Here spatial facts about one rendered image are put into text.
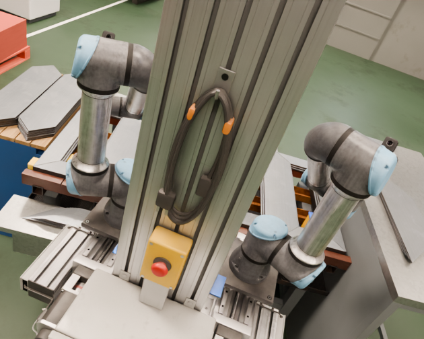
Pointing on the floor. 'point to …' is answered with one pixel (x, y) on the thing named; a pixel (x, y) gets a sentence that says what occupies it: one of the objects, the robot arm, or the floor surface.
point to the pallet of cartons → (4, 42)
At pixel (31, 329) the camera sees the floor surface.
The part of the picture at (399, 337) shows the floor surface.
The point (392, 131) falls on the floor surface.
